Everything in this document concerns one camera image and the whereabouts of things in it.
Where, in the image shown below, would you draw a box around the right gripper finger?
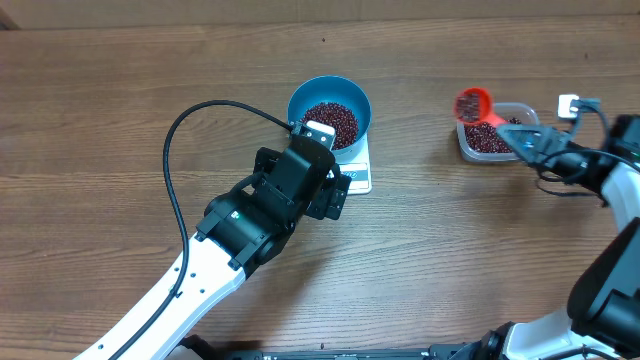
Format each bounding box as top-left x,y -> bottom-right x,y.
505,140 -> 549,166
497,124 -> 570,145

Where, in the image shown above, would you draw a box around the orange measuring scoop blue handle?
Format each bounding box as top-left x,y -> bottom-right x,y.
453,87 -> 507,128

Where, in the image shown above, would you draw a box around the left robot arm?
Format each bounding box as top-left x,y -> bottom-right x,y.
80,132 -> 349,359

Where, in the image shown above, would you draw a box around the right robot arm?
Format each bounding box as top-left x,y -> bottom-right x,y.
455,115 -> 639,359

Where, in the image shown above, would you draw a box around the white digital kitchen scale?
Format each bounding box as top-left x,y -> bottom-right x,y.
333,135 -> 373,195

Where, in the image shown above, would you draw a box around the red beans in bowl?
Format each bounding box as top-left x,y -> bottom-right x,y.
301,102 -> 359,150

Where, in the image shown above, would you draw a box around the teal plastic bowl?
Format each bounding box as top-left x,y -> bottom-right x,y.
286,75 -> 373,156

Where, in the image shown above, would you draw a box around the clear plastic bean container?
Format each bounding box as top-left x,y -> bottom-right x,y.
456,102 -> 540,163

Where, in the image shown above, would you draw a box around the red beans in container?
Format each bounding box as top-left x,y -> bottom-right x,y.
464,123 -> 511,153

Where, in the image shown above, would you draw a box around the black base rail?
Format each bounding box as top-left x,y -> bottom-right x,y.
179,335 -> 481,360

